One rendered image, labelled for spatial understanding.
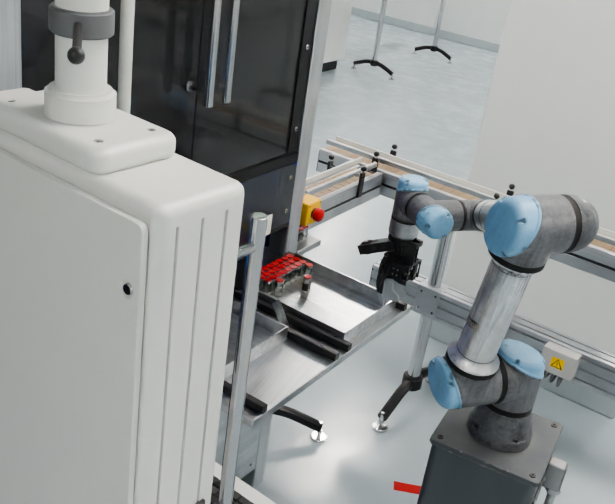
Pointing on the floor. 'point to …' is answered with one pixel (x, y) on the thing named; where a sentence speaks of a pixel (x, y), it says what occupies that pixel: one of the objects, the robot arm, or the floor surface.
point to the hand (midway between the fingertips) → (381, 300)
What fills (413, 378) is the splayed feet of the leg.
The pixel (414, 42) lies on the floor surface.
